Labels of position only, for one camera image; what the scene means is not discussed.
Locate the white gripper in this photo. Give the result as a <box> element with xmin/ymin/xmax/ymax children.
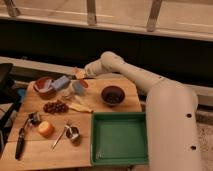
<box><xmin>73</xmin><ymin>64</ymin><xmax>98</xmax><ymax>79</ymax></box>

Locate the red chili pepper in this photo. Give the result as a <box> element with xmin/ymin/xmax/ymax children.
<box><xmin>79</xmin><ymin>79</ymin><xmax>88</xmax><ymax>88</ymax></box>

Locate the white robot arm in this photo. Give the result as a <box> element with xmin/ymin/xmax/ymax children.
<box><xmin>76</xmin><ymin>51</ymin><xmax>203</xmax><ymax>171</ymax></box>

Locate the blue plastic cup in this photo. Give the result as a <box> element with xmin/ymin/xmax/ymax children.
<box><xmin>72</xmin><ymin>81</ymin><xmax>85</xmax><ymax>95</ymax></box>

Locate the clear plastic cup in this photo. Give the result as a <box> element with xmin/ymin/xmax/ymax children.
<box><xmin>61</xmin><ymin>87</ymin><xmax>75</xmax><ymax>100</ymax></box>

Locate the metal measuring cup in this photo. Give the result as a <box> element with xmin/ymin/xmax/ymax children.
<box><xmin>51</xmin><ymin>124</ymin><xmax>81</xmax><ymax>149</ymax></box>

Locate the blue sponge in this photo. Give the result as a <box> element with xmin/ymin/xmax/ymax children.
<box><xmin>51</xmin><ymin>76</ymin><xmax>70</xmax><ymax>90</ymax></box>

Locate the yellow banana piece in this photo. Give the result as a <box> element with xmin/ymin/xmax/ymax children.
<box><xmin>68</xmin><ymin>103</ymin><xmax>93</xmax><ymax>113</ymax></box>

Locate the brown bowl with items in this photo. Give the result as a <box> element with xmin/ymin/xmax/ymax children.
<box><xmin>33</xmin><ymin>76</ymin><xmax>56</xmax><ymax>99</ymax></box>

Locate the bunch of dark grapes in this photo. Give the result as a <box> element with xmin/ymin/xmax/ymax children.
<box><xmin>43</xmin><ymin>100</ymin><xmax>69</xmax><ymax>114</ymax></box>

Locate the dark red bowl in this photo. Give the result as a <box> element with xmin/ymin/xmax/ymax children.
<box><xmin>101</xmin><ymin>85</ymin><xmax>125</xmax><ymax>106</ymax></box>

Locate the black metal clip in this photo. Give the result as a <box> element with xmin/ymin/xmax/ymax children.
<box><xmin>28</xmin><ymin>112</ymin><xmax>41</xmax><ymax>126</ymax></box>

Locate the orange apple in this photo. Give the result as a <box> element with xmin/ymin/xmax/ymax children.
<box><xmin>38</xmin><ymin>121</ymin><xmax>54</xmax><ymax>137</ymax></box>

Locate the black object at left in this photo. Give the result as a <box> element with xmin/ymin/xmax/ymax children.
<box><xmin>0</xmin><ymin>63</ymin><xmax>20</xmax><ymax>156</ymax></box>

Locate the green plastic tray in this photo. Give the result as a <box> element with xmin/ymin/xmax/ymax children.
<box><xmin>90</xmin><ymin>112</ymin><xmax>148</xmax><ymax>166</ymax></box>

